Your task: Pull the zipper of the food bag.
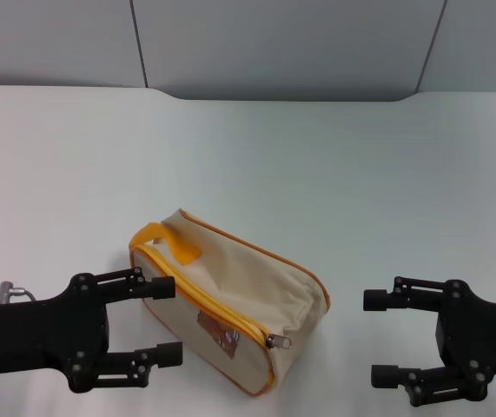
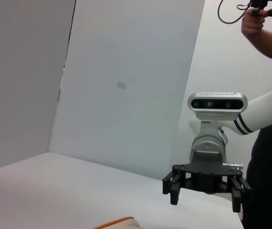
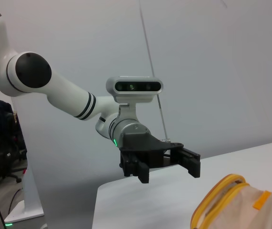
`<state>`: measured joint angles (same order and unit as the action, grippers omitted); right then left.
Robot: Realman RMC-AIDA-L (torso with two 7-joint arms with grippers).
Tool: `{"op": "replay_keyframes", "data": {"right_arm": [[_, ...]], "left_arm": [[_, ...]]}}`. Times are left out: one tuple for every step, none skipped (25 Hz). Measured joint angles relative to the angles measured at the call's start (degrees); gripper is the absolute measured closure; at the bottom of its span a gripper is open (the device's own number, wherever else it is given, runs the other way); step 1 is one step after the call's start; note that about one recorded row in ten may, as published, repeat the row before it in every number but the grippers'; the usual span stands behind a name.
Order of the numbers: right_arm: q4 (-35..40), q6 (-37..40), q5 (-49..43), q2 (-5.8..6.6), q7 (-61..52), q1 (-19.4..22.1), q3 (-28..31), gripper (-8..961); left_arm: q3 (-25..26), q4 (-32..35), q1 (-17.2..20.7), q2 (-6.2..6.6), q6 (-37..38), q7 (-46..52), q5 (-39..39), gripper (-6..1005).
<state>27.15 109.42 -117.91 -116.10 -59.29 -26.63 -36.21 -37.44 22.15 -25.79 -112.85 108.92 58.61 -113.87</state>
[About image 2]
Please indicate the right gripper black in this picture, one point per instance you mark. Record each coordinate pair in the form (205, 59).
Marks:
(207, 176)

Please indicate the operator bare forearm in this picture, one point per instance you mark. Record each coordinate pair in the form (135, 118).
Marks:
(266, 43)

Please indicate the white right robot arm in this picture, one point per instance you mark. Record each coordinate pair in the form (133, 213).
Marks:
(264, 107)

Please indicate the beige food bag orange trim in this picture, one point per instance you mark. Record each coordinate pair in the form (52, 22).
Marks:
(123, 224)

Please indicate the operator bare hand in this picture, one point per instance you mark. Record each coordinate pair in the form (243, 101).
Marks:
(252, 23)

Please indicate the right gripper silver connector plug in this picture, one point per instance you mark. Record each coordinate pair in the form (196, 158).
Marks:
(233, 165)

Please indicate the operator dark clothed torso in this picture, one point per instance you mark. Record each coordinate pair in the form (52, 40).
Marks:
(269, 167)

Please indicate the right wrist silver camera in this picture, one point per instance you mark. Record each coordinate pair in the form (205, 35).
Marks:
(216, 104)

